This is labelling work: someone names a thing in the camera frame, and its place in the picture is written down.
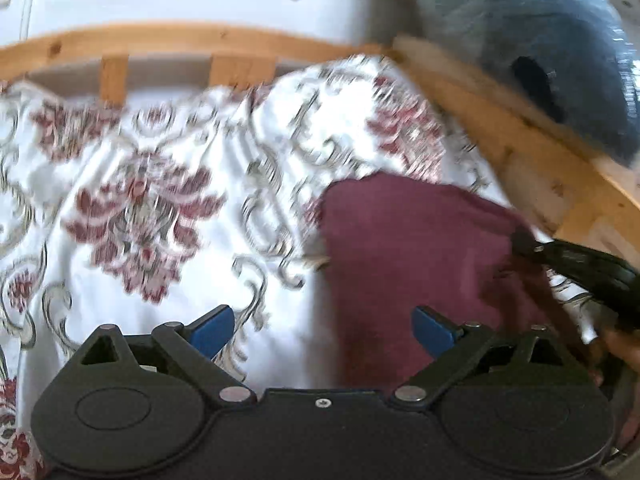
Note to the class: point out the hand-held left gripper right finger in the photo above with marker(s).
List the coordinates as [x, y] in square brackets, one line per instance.
[432, 331]

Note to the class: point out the plastic-wrapped blue bundle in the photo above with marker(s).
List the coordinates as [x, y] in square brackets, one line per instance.
[550, 20]

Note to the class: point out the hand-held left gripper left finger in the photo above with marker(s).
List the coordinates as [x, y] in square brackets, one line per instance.
[214, 332]

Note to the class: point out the person's right hand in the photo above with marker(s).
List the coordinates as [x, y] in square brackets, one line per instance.
[620, 347]

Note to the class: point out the floral patterned white bedspread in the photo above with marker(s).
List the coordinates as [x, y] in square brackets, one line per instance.
[140, 210]

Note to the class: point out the wooden bed frame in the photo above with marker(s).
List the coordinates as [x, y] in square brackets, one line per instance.
[200, 40]

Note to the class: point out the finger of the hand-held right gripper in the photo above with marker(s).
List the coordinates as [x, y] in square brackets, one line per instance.
[527, 246]

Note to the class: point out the white pillow with floral print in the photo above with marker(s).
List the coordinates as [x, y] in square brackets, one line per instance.
[150, 0]

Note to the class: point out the maroon shirt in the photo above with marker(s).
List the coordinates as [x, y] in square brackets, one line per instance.
[400, 240]

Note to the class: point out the black item inside plastic wrap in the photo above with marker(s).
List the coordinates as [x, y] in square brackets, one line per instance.
[537, 85]

